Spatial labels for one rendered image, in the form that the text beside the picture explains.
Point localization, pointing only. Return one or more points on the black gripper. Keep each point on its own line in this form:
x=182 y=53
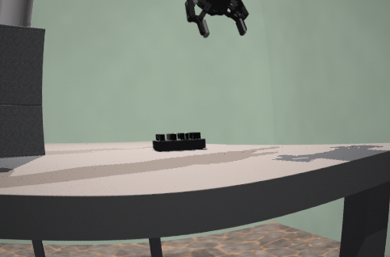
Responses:
x=216 y=7

